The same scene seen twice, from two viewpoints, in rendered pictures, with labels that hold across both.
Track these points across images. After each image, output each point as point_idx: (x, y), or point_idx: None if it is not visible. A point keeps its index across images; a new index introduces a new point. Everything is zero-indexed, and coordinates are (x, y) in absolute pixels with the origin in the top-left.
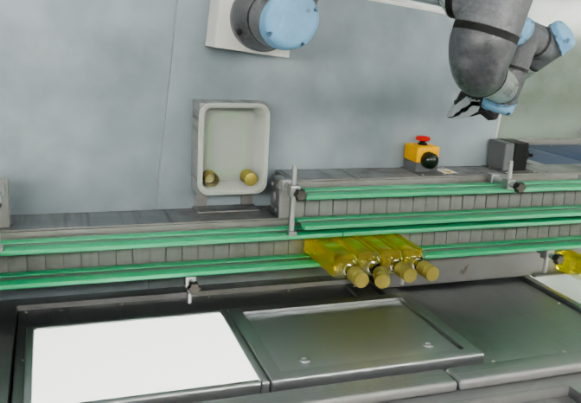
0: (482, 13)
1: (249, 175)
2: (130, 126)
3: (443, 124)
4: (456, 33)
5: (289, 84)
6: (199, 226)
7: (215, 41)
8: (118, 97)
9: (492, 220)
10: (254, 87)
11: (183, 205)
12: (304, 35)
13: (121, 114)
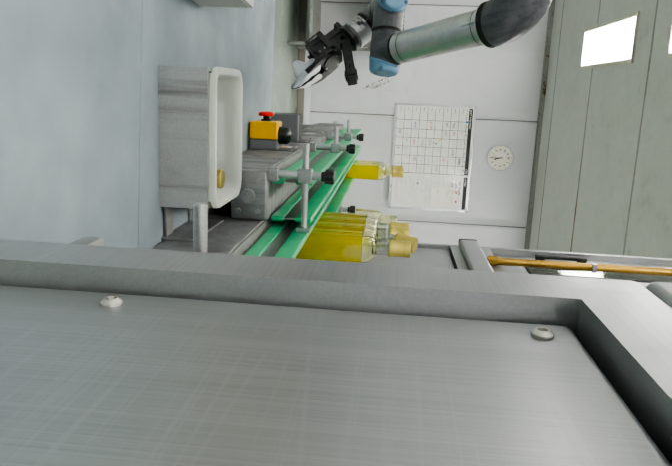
0: None
1: (221, 173)
2: (116, 113)
3: (258, 99)
4: None
5: (206, 48)
6: (237, 252)
7: None
8: (105, 57)
9: (336, 183)
10: (190, 51)
11: (155, 238)
12: None
13: (107, 91)
